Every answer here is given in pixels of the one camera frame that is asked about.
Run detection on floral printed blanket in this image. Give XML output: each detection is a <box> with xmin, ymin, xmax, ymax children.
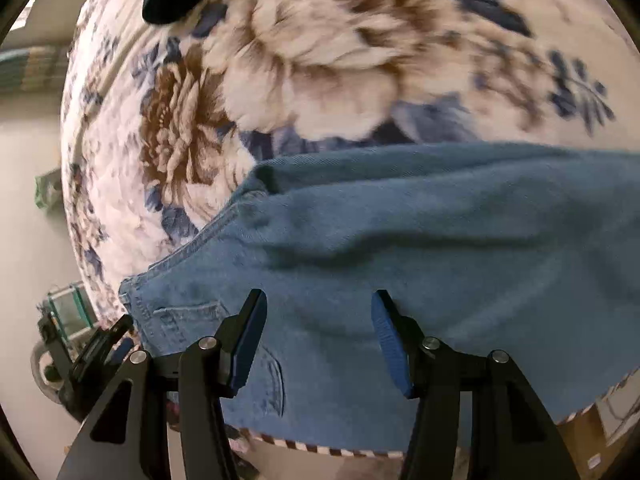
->
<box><xmin>60</xmin><ymin>0</ymin><xmax>637</xmax><ymax>461</ymax></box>

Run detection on blue denim pants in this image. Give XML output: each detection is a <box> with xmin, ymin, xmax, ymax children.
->
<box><xmin>118</xmin><ymin>142</ymin><xmax>640</xmax><ymax>453</ymax></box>

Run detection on grey striped curtain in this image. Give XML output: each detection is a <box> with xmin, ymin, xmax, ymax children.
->
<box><xmin>0</xmin><ymin>45</ymin><xmax>69</xmax><ymax>93</ymax></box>

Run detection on green rack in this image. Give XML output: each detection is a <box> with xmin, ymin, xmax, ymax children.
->
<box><xmin>42</xmin><ymin>282</ymin><xmax>96</xmax><ymax>343</ymax></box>

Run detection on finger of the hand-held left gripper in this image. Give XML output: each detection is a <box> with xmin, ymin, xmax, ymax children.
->
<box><xmin>70</xmin><ymin>314</ymin><xmax>136</xmax><ymax>383</ymax></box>

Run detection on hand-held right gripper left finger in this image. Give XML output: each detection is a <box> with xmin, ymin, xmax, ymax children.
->
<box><xmin>56</xmin><ymin>288</ymin><xmax>268</xmax><ymax>480</ymax></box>

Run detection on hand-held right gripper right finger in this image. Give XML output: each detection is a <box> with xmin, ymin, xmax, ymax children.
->
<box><xmin>371</xmin><ymin>289</ymin><xmax>582</xmax><ymax>480</ymax></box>

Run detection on cardboard box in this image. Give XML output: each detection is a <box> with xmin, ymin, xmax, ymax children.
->
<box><xmin>556</xmin><ymin>375</ymin><xmax>637</xmax><ymax>472</ymax></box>

